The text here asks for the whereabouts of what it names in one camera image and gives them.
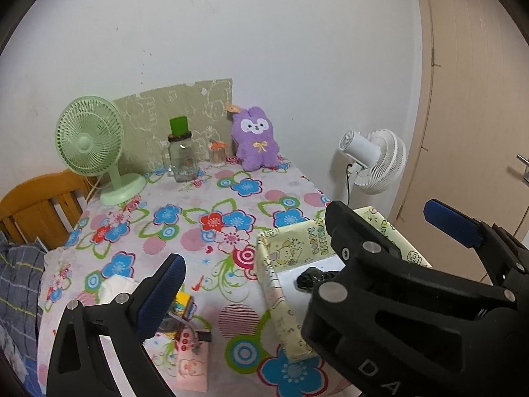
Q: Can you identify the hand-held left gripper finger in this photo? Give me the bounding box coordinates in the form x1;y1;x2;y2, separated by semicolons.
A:
46;253;186;397

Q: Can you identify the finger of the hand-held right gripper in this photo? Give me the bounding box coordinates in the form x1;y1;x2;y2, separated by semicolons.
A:
424;199;529;311
309;200;519;319

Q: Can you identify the yellow colourful small box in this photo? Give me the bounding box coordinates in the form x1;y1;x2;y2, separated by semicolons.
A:
171;291;197;321

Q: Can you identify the white paper towel roll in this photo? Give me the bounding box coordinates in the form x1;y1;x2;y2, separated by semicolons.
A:
99;276;141;311

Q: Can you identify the pink dotted packet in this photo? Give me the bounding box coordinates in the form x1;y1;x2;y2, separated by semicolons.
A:
176;331;197;352

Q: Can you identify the yellow-green cartoon storage box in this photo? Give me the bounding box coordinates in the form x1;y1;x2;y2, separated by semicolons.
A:
254;206;432;360

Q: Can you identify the pink printed pouch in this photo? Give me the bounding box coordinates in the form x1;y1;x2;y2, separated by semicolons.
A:
176;351;209;393

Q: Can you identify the black cloth item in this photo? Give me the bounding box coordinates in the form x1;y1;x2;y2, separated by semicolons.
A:
294;268;340;292

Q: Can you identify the white clip fan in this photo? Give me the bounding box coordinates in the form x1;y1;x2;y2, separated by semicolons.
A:
339;129;408;195

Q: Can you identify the floral tablecloth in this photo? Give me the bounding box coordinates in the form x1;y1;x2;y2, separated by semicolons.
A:
36;155;364;397

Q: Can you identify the beige door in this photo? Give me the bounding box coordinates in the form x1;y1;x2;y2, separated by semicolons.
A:
392;0;529;286

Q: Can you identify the purple plush toy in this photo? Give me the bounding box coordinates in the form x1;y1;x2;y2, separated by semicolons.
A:
225;105;282;172

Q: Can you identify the grey plaid pillow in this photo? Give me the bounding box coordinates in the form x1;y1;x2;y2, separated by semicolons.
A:
0;232;48;381

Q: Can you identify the glass jar with green lid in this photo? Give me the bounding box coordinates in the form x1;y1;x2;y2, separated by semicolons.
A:
159;116;198;183

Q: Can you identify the small glass cup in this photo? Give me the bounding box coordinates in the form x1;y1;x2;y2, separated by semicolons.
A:
208;138;228;168

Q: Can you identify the wooden headboard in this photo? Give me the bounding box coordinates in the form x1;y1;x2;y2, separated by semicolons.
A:
0;171;100;251

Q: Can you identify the green desk fan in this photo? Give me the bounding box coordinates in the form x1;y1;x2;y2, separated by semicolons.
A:
56;96;147;206

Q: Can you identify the black fan cable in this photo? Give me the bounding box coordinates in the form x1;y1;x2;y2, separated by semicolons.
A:
344;164;357;209

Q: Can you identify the green patterned wall sheet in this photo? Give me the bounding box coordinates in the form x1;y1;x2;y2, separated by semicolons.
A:
112;78;234;174

